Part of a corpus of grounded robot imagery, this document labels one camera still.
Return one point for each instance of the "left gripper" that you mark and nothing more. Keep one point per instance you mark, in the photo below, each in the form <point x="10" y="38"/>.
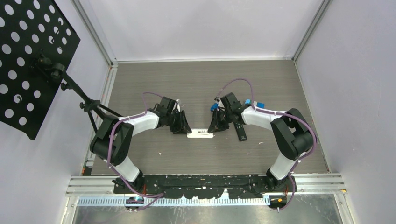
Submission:
<point x="182" y="127"/>

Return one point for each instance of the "black perforated board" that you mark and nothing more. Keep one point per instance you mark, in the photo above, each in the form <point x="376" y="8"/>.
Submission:
<point x="30" y="29"/>

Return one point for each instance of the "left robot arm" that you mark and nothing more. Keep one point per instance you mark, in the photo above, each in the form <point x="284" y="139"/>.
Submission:
<point x="112" y="141"/>

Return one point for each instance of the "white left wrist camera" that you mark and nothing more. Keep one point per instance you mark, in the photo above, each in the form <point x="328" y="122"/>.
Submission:
<point x="178" y="104"/>

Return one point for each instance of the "black remote control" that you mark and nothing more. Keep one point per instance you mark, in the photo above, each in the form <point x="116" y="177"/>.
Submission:
<point x="240" y="131"/>

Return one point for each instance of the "black tripod stand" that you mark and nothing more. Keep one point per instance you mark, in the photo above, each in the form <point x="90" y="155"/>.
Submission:
<point x="56" y="72"/>

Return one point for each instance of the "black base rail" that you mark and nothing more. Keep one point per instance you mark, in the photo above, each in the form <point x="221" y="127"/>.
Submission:
<point x="206" y="186"/>

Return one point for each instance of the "blue green brick block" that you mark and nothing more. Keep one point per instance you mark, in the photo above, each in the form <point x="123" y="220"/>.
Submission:
<point x="255" y="103"/>

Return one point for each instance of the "white air conditioner remote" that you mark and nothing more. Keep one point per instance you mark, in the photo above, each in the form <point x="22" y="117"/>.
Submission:
<point x="199" y="133"/>

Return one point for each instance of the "blue toy car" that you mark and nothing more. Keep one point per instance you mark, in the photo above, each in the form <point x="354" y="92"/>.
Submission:
<point x="214" y="107"/>

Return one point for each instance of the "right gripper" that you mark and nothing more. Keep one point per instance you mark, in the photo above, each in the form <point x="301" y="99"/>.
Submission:
<point x="215" y="125"/>

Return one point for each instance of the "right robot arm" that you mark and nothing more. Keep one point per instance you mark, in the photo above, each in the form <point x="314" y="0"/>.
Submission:
<point x="294" y="137"/>

